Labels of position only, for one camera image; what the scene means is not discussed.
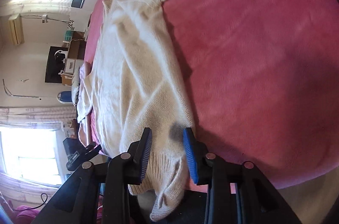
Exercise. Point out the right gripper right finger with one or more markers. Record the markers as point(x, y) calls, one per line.
point(236, 193)

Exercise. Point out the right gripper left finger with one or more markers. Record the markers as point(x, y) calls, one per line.
point(76, 201)

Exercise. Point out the beige knit sweater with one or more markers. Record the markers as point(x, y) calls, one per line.
point(136, 83)

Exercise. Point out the bright window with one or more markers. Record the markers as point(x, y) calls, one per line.
point(30, 154)

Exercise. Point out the black wall television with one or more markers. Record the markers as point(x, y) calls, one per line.
point(55, 64)

